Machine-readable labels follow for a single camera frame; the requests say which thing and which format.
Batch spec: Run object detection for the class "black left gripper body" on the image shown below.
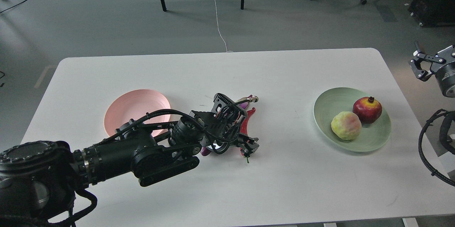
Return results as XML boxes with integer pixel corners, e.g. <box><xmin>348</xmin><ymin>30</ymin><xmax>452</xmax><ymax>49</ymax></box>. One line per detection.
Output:
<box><xmin>171</xmin><ymin>94</ymin><xmax>249</xmax><ymax>155</ymax></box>

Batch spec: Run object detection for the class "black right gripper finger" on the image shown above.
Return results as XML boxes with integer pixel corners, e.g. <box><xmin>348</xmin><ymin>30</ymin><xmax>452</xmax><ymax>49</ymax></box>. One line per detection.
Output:
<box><xmin>408</xmin><ymin>41</ymin><xmax>455</xmax><ymax>81</ymax></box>

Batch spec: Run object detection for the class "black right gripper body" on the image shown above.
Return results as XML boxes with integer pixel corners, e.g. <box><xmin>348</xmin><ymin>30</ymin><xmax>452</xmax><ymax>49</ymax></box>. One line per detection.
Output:
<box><xmin>435</xmin><ymin>62</ymin><xmax>455</xmax><ymax>98</ymax></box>

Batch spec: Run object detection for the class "red chili pepper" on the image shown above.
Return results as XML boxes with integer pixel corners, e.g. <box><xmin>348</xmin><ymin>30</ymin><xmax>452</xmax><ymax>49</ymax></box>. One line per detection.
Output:
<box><xmin>240</xmin><ymin>107</ymin><xmax>256</xmax><ymax>164</ymax></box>

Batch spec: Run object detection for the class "purple eggplant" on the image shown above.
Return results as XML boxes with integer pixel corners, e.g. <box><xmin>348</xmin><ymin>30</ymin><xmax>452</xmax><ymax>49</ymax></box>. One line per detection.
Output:
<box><xmin>200</xmin><ymin>94</ymin><xmax>258</xmax><ymax>158</ymax></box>

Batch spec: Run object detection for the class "red pomegranate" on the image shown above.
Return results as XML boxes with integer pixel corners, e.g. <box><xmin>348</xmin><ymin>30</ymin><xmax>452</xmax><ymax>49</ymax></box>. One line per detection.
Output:
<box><xmin>352</xmin><ymin>97</ymin><xmax>382</xmax><ymax>124</ymax></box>

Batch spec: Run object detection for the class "yellow green peach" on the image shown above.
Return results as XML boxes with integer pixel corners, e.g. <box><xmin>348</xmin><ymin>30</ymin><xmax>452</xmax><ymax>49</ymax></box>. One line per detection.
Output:
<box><xmin>331</xmin><ymin>111</ymin><xmax>362</xmax><ymax>141</ymax></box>

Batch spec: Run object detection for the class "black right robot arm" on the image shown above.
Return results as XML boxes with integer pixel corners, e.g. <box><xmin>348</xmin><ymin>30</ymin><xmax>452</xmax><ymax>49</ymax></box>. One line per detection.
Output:
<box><xmin>408</xmin><ymin>41</ymin><xmax>455</xmax><ymax>186</ymax></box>

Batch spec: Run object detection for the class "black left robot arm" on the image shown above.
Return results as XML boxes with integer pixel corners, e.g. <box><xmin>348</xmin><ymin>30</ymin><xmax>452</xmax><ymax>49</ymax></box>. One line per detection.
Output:
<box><xmin>0</xmin><ymin>94</ymin><xmax>259</xmax><ymax>227</ymax></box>

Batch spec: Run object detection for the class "black equipment case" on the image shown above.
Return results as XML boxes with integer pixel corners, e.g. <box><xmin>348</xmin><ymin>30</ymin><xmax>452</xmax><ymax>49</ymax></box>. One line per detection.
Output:
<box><xmin>408</xmin><ymin>0</ymin><xmax>455</xmax><ymax>27</ymax></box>

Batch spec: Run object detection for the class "pink plate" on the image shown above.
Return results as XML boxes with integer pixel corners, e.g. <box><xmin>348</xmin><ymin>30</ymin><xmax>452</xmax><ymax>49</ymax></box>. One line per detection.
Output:
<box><xmin>104</xmin><ymin>89</ymin><xmax>170</xmax><ymax>136</ymax></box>

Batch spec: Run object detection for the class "green plate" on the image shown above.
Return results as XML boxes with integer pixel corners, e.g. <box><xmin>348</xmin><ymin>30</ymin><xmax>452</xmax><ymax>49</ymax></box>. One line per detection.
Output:
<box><xmin>313</xmin><ymin>87</ymin><xmax>392</xmax><ymax>153</ymax></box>

